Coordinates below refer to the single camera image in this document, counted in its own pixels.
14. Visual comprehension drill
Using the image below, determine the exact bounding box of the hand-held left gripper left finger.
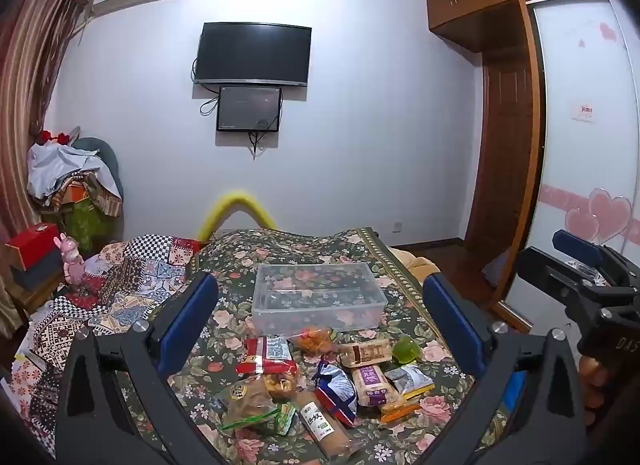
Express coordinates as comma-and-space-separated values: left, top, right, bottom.
54, 271, 221, 465

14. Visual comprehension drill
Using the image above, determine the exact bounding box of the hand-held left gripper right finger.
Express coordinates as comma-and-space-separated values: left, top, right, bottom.
422, 272, 588, 465

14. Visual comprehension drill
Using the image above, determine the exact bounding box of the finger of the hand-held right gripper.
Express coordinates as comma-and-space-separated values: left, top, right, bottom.
552, 228, 632, 272
517, 246, 609, 297

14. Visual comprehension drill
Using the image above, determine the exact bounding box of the green jelly cup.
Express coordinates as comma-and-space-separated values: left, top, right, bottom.
391, 336, 422, 365

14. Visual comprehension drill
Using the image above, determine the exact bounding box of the small grey white snack packet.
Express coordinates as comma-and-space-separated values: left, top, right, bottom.
386, 364, 435, 400

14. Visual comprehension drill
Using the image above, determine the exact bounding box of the red snack packet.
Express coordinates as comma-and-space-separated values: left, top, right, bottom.
236, 335, 297, 377

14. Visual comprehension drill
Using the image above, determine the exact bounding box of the brown label biscuit roll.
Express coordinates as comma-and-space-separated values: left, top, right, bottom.
339, 339, 394, 367

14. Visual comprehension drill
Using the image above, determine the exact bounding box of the purple label biscuit packet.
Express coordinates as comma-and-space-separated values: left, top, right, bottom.
351, 365, 402, 410

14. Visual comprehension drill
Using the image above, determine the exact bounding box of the orange label cracker packet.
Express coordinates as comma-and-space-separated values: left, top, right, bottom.
379, 401, 422, 424

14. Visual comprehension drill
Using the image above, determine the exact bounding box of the brown bread bag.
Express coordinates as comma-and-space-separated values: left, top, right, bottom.
218, 376, 282, 435

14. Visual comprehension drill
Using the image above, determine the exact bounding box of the small orange nut packet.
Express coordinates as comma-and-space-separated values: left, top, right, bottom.
261, 371, 299, 400

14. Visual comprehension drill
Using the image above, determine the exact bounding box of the clear bag of orange snacks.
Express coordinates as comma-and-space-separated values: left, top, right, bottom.
291, 326, 337, 357

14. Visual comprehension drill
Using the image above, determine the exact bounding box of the clear plastic storage container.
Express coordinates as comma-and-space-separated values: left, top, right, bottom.
251, 262, 388, 336

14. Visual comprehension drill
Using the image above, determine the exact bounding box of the blue white snack bag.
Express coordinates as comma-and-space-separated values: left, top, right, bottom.
311, 359, 359, 427

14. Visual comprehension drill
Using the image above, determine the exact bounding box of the small green snack packet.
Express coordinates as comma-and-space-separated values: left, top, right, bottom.
274, 402, 297, 437

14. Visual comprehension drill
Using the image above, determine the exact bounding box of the long brown sausage packet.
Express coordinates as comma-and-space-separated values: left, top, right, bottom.
296, 391, 352, 462

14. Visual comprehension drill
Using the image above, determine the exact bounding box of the person's right hand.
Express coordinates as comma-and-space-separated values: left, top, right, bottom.
579, 356, 615, 440

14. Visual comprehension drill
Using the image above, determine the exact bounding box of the floral bedspread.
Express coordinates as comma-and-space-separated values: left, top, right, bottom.
122, 226, 501, 465

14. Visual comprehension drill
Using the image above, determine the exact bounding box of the peach blanket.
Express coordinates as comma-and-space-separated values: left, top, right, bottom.
389, 245, 442, 287

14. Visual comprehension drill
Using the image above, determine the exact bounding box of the patchwork quilt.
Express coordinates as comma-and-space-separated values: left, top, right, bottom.
10, 232, 207, 448

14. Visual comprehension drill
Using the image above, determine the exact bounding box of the white heart-print wardrobe door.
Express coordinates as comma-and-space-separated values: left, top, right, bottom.
500, 0, 640, 328

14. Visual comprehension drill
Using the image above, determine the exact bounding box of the wooden door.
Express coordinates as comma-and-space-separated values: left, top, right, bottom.
465, 52, 535, 252

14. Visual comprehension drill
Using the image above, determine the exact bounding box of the yellow foam tube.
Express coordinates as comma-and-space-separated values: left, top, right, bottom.
196, 190, 277, 242

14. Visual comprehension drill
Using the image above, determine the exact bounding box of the pink bunny toy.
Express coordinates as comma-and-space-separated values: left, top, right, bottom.
53, 232, 87, 282

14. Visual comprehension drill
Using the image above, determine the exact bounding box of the green bag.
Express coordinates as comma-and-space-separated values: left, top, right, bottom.
64, 196, 110, 252

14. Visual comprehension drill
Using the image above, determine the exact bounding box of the dark grey box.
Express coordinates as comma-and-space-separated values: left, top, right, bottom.
10, 249, 67, 292

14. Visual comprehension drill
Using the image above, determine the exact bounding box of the red box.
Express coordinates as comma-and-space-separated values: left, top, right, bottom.
5, 222, 64, 269

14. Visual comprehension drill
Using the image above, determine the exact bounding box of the teal chair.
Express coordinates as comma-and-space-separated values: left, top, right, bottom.
71, 137, 125, 216

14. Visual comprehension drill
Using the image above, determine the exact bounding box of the pile of clothes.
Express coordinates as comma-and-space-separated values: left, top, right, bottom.
27, 129, 123, 218

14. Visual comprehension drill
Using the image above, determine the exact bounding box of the striped pink curtain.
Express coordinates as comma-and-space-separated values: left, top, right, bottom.
0, 0, 97, 268

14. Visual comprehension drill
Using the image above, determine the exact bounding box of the small black wall monitor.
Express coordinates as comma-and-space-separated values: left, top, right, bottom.
216, 86, 282, 133

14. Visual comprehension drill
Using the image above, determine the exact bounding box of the wall-mounted black television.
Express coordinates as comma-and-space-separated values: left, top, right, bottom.
194, 22, 313, 88

